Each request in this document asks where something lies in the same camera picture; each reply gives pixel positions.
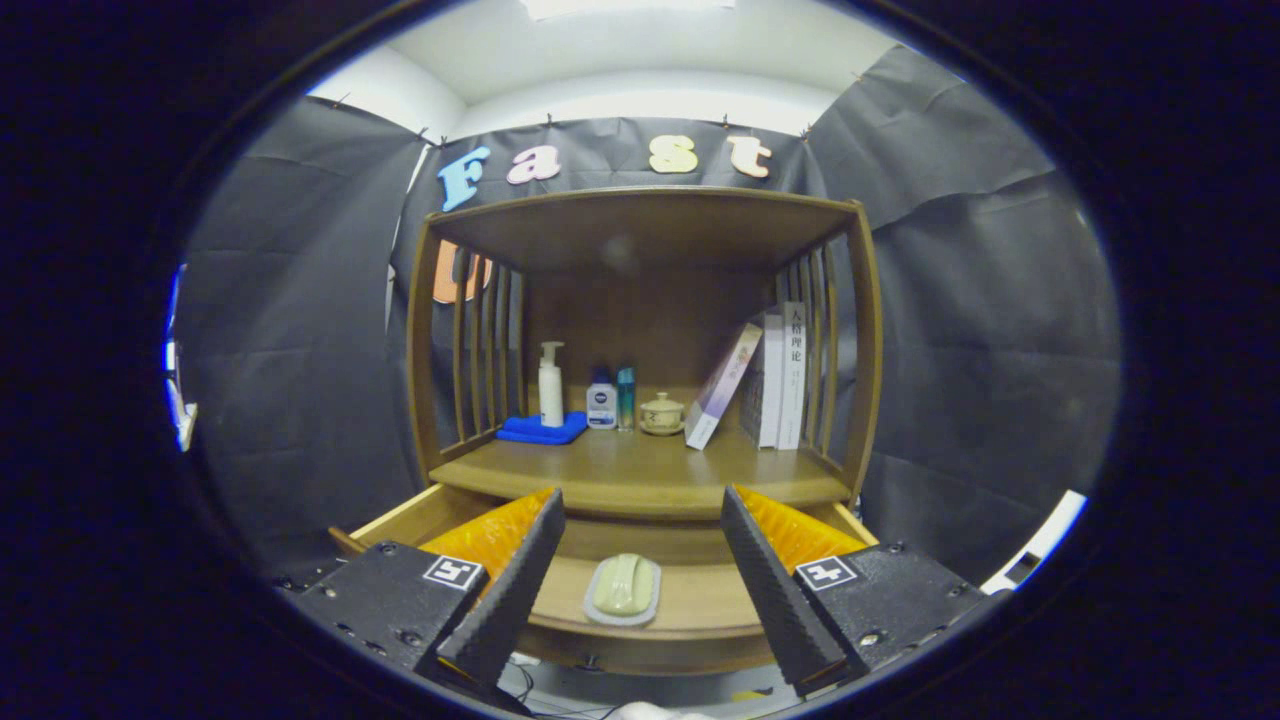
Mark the black backdrop cloth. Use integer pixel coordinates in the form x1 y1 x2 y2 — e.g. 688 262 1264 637
165 45 1123 591

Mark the white pump bottle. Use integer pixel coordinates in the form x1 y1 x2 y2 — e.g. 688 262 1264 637
538 341 566 429

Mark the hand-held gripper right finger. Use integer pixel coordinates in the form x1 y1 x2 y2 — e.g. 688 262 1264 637
720 484 1001 698

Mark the purple and white book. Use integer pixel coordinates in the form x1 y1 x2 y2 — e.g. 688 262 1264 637
684 322 764 451

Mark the brown wooden drawer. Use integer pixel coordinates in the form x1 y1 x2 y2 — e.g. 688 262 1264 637
328 482 881 676

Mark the black cable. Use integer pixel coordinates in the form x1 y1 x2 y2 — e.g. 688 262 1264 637
500 655 621 719

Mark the brown wooden countertop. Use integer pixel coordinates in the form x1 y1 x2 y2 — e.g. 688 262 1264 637
430 425 853 521

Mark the white rounded object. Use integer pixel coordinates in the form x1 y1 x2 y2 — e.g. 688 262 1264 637
610 701 716 720

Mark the white book with black characters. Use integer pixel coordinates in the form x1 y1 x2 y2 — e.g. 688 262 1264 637
778 301 807 451

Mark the brown wooden cabinet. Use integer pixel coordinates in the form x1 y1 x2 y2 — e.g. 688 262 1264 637
405 186 885 521

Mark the plain white book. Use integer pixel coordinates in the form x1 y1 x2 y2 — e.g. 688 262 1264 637
760 313 784 449

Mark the blue folded cloth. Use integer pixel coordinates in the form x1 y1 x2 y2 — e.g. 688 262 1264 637
496 411 589 446

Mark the beige lidded teacup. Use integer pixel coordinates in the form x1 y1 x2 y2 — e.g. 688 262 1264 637
639 392 687 437

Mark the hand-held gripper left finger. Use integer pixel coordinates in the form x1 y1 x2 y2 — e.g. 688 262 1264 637
285 487 566 691

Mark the dark patterned book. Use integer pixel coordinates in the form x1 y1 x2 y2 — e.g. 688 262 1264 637
739 368 764 444

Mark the small white bottle blue cap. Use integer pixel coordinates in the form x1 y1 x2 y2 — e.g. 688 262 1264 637
586 368 618 431

